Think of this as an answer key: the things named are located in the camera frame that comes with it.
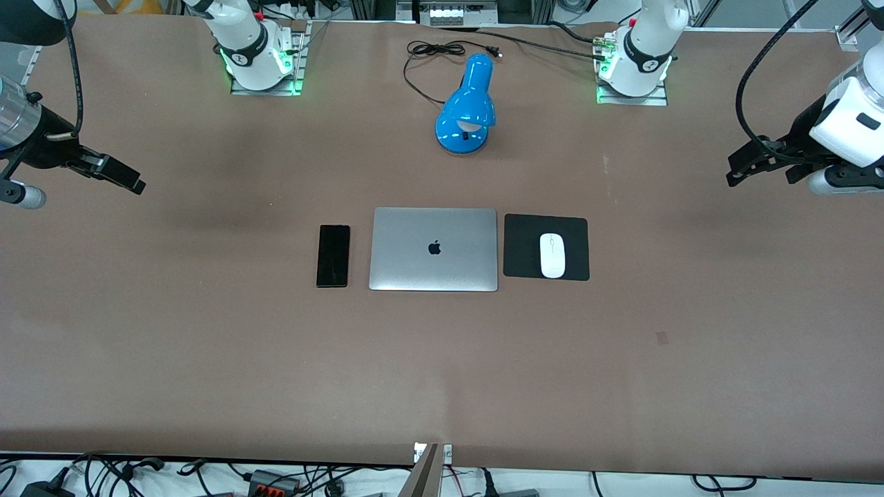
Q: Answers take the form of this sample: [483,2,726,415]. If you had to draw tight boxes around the silver laptop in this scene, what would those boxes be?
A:
[369,207,499,293]

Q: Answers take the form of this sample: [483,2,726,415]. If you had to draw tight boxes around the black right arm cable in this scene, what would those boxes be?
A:
[52,0,85,139]

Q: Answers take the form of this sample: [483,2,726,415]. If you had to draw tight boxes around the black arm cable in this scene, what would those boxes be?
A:
[52,0,85,139]
[734,0,823,163]

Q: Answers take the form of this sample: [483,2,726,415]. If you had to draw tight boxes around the aluminium frame profile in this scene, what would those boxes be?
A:
[834,0,884,48]

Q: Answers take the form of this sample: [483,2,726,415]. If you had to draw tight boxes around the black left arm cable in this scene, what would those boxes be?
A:
[734,0,823,163]

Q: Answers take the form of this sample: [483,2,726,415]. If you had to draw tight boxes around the black power adapter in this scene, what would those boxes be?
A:
[21,480,75,497]

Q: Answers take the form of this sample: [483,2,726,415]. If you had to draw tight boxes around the grey power strip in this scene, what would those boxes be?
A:
[418,0,499,27]

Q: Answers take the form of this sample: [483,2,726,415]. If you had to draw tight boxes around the wooden camera post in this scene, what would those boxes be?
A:
[398,443,443,497]

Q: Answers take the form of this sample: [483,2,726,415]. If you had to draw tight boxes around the blue desk lamp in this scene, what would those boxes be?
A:
[434,53,497,155]

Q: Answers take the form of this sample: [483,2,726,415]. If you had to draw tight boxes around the black table cable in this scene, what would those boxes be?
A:
[442,26,608,61]

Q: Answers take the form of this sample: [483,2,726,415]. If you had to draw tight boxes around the white computer mouse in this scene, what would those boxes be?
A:
[539,233,568,279]

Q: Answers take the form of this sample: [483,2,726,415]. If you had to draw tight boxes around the black lamp power cord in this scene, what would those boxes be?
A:
[403,40,503,106]

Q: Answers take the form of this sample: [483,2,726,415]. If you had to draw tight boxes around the black smartphone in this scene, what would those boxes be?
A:
[316,224,351,289]

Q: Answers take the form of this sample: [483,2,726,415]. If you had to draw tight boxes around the white post bracket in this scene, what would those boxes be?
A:
[413,442,454,465]

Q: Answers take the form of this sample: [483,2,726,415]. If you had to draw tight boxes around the black box red connectors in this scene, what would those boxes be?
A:
[247,469,302,495]

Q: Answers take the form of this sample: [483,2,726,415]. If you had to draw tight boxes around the black mouse pad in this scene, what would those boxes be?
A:
[503,214,590,282]

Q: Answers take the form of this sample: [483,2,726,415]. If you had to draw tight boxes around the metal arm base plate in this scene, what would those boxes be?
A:
[230,21,308,97]
[596,31,669,106]

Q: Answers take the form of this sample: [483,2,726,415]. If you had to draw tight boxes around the black floor cable tangle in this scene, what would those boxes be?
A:
[0,452,208,497]

